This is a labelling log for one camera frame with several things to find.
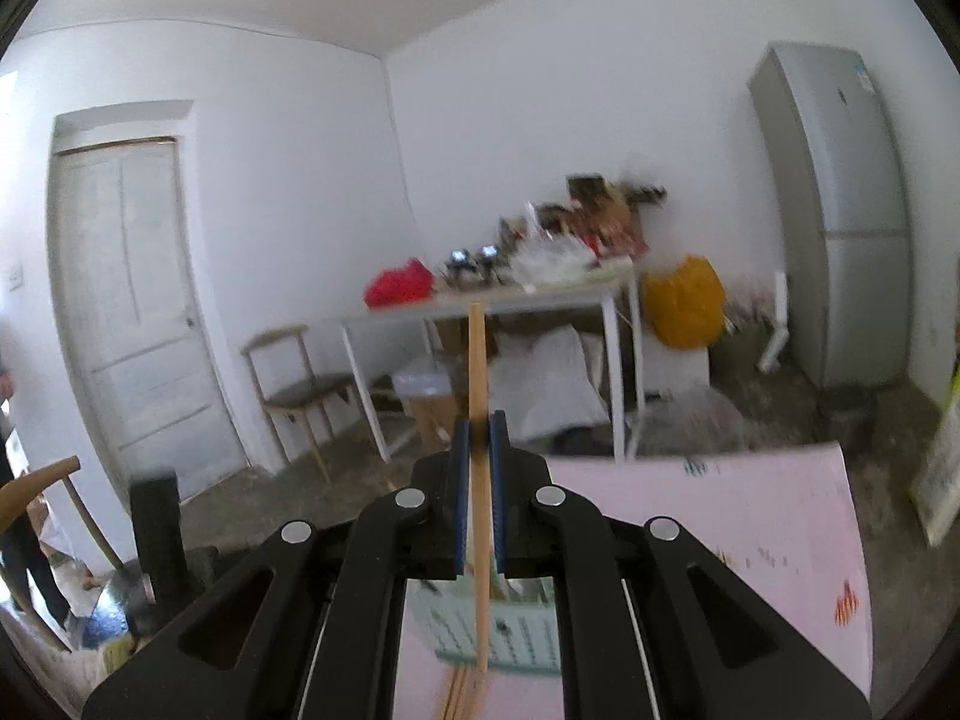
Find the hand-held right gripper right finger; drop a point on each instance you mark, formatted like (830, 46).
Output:
(497, 495)

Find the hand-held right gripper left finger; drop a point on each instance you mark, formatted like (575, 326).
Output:
(461, 495)

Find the long wooden chopstick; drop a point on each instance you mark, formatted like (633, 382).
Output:
(478, 360)

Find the teal plastic utensil holder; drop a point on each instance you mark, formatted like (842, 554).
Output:
(517, 630)

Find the bundle of wooden chopsticks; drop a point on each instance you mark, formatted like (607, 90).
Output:
(457, 697)

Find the printed cardboard box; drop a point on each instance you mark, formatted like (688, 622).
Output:
(435, 420)

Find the grey flat package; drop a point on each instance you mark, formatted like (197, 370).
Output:
(424, 382)

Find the white woven sack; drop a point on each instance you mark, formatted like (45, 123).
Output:
(555, 382)

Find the white desk with wooden top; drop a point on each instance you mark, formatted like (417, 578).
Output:
(616, 390)

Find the pink printed tablecloth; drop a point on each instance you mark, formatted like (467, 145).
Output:
(712, 510)

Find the red plastic bag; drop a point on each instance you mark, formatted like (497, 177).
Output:
(397, 285)

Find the black device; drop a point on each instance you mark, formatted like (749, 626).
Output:
(459, 261)
(487, 253)

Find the clear plastic bag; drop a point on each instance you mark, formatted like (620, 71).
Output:
(547, 259)

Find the white wooden door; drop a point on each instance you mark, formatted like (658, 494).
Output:
(135, 277)

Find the yellow plastic bag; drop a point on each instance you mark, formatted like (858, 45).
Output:
(682, 300)

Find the grey refrigerator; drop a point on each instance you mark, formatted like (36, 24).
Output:
(832, 202)

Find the rice bag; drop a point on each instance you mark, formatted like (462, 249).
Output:
(941, 457)

